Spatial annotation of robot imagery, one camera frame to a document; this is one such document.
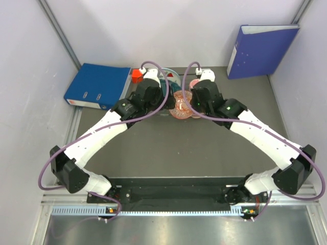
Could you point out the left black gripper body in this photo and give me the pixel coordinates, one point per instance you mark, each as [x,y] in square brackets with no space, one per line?
[157,102]

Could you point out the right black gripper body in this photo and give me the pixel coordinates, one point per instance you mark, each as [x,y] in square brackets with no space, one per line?
[200,107]

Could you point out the blue and orange patterned bowl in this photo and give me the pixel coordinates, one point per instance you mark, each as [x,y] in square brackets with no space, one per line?
[181,110]

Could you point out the pink plastic cup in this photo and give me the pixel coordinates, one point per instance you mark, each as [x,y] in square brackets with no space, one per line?
[196,115]

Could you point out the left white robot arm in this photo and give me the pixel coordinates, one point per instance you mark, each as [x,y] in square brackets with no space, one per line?
[69,165]

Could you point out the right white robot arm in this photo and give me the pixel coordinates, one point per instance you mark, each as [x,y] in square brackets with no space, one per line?
[292,167]

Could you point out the pink patterned mug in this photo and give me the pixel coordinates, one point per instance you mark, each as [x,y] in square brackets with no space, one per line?
[193,83]

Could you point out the small red cube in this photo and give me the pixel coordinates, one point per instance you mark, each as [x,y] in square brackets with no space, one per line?
[136,76]

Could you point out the teal scalloped plate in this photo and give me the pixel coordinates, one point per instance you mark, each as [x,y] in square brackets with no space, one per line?
[173,87]

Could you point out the white plate with red fruit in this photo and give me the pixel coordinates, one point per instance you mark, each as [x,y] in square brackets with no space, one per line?
[171,75]

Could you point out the blue binder lying flat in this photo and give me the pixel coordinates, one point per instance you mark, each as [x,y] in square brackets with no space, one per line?
[98,86]

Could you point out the purple binder standing upright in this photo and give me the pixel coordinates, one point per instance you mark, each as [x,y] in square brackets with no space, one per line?
[259,49]

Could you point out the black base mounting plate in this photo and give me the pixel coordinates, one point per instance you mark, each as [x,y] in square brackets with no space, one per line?
[133,194]

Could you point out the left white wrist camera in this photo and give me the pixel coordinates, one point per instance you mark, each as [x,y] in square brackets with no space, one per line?
[152,74]

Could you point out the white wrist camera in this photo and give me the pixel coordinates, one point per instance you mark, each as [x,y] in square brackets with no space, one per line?
[152,74]
[205,74]

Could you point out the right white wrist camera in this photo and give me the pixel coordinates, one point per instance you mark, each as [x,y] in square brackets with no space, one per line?
[205,74]

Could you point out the white slotted cable duct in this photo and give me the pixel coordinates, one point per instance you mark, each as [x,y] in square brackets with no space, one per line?
[107,211]

